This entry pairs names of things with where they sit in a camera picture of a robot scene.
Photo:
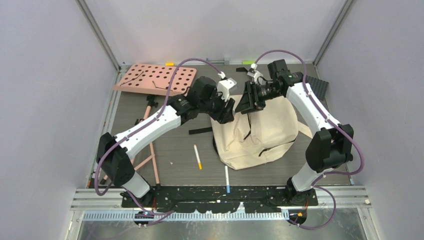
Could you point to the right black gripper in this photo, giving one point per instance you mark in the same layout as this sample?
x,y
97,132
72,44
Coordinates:
x,y
250,102

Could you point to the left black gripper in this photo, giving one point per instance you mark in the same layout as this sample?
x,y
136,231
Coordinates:
x,y
225,114

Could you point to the cream canvas backpack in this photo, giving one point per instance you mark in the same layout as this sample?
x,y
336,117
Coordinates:
x,y
256,138

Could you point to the blue capped white marker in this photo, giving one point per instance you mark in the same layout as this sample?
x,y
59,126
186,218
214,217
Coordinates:
x,y
227,180

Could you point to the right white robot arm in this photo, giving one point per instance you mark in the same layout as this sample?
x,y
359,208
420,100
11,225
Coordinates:
x,y
331,144

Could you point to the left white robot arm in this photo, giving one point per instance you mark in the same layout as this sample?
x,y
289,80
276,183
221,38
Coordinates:
x,y
115,152

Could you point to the green tape tag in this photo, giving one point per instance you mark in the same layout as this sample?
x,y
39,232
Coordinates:
x,y
248,62

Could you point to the pink perforated stand board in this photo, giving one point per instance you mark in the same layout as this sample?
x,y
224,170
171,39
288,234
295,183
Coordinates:
x,y
153,79

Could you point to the pink tripod stand legs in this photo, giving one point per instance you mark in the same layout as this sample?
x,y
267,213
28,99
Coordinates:
x,y
151,104

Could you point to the dark grey studded baseplate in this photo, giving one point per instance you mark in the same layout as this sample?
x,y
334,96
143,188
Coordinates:
x,y
318,86

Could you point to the yellow capped white marker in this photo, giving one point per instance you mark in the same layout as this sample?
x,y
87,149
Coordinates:
x,y
197,157

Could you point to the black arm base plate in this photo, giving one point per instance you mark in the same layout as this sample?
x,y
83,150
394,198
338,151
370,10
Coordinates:
x,y
216,199

